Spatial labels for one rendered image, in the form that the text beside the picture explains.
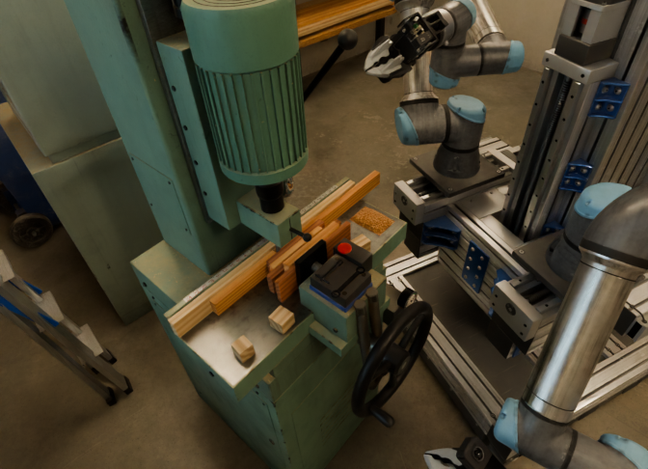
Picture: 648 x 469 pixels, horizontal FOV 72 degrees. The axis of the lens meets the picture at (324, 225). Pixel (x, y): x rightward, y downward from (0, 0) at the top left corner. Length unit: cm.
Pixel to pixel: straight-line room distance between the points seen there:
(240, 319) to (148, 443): 105
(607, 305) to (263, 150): 59
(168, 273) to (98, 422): 94
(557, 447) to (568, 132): 75
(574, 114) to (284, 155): 74
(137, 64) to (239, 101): 23
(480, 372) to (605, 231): 107
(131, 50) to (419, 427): 155
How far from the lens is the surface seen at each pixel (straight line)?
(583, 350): 78
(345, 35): 81
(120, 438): 202
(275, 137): 79
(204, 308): 101
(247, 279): 102
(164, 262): 132
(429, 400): 191
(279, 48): 73
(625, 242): 75
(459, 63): 116
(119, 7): 88
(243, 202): 101
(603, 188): 119
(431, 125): 138
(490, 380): 175
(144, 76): 92
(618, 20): 123
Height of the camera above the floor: 170
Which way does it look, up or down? 43 degrees down
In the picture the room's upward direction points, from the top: 4 degrees counter-clockwise
